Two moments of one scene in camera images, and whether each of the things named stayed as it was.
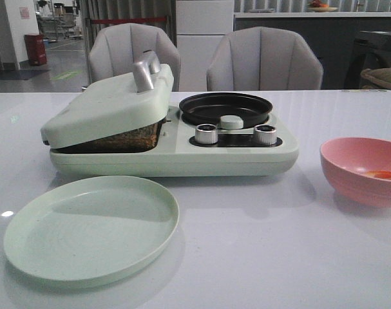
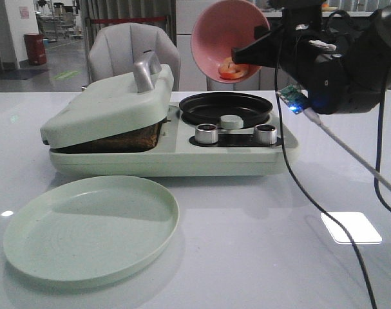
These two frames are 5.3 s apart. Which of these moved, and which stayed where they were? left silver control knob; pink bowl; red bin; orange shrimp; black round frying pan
Moved: pink bowl; orange shrimp
Stayed: black round frying pan; left silver control knob; red bin
